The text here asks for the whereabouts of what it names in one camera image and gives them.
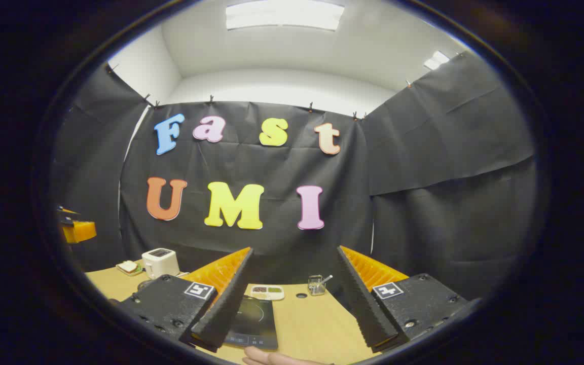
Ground small wire basket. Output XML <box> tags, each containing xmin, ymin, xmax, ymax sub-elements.
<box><xmin>308</xmin><ymin>274</ymin><xmax>333</xmax><ymax>296</ymax></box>

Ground white toaster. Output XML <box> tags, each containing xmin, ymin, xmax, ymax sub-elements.
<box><xmin>141</xmin><ymin>248</ymin><xmax>180</xmax><ymax>280</ymax></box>

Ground black induction cooktop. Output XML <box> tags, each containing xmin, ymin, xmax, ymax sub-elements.
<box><xmin>224</xmin><ymin>297</ymin><xmax>279</xmax><ymax>350</ymax></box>

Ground green plate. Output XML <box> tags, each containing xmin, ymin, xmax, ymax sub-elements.
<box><xmin>116</xmin><ymin>260</ymin><xmax>144</xmax><ymax>277</ymax></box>

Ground row of black cloth clips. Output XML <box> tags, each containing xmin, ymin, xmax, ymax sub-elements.
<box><xmin>107</xmin><ymin>61</ymin><xmax>414</xmax><ymax>122</ymax></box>

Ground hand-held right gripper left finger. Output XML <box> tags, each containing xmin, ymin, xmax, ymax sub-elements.
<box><xmin>117</xmin><ymin>247</ymin><xmax>254</xmax><ymax>353</ymax></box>

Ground white divided dish with beans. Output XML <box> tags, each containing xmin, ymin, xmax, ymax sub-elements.
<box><xmin>250</xmin><ymin>285</ymin><xmax>285</xmax><ymax>301</ymax></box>

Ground large ceiling light panel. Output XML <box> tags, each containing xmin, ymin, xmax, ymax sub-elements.
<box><xmin>226</xmin><ymin>0</ymin><xmax>345</xmax><ymax>32</ymax></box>

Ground small ceiling light panel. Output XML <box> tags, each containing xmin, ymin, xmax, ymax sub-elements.
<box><xmin>423</xmin><ymin>50</ymin><xmax>451</xmax><ymax>70</ymax></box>

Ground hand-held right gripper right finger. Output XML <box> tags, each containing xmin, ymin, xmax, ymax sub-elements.
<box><xmin>337</xmin><ymin>245</ymin><xmax>470</xmax><ymax>354</ymax></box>

